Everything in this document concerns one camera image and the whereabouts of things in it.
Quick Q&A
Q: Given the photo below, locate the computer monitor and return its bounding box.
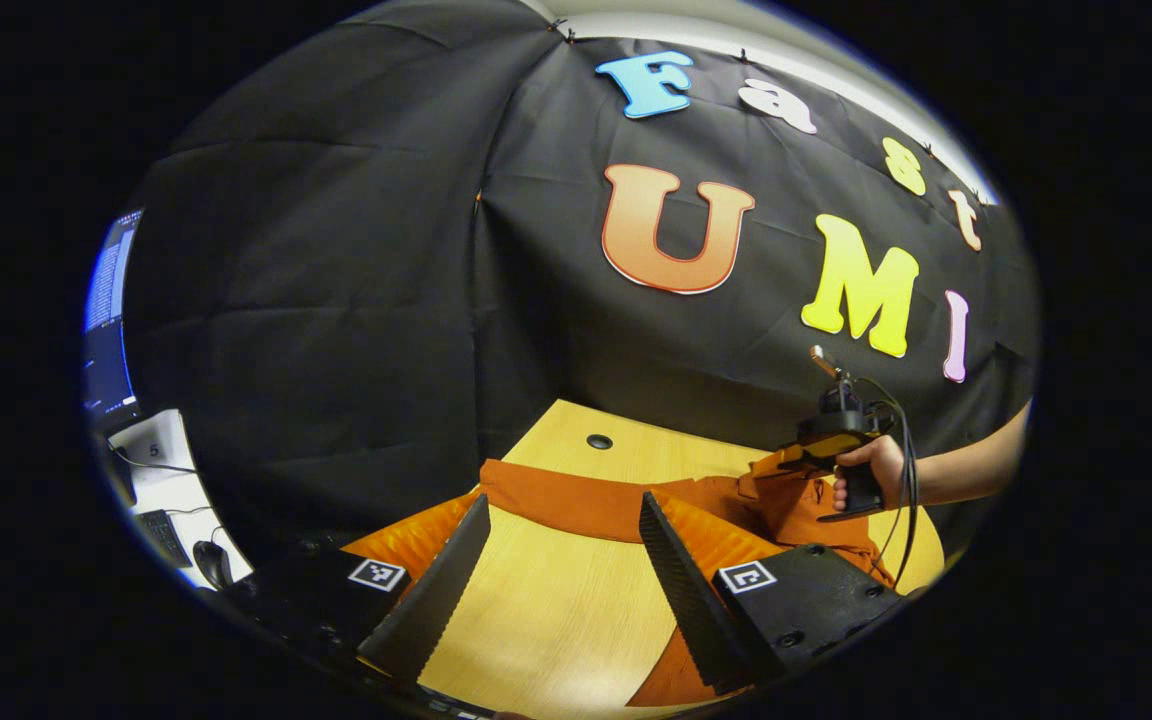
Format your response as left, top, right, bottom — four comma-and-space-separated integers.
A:
83, 208, 144, 433

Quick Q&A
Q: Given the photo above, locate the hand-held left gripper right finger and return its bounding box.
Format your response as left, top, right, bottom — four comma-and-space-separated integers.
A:
638, 490, 917, 696

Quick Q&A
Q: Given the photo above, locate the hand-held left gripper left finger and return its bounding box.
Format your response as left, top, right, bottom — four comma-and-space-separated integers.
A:
226, 492, 493, 691

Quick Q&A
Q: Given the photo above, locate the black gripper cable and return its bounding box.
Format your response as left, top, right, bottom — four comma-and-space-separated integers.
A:
851, 376, 922, 591

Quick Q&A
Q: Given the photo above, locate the black keyboard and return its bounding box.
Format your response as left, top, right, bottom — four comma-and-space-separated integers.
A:
134, 508, 195, 569

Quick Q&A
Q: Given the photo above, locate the white desk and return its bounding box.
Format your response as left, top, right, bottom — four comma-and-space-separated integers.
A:
106, 408, 255, 593

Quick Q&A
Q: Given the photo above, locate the orange shirt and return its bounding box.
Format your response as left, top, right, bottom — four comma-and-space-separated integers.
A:
479, 455, 897, 709

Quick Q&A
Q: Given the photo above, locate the black computer mouse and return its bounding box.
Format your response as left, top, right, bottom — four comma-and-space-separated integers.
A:
192, 540, 235, 591

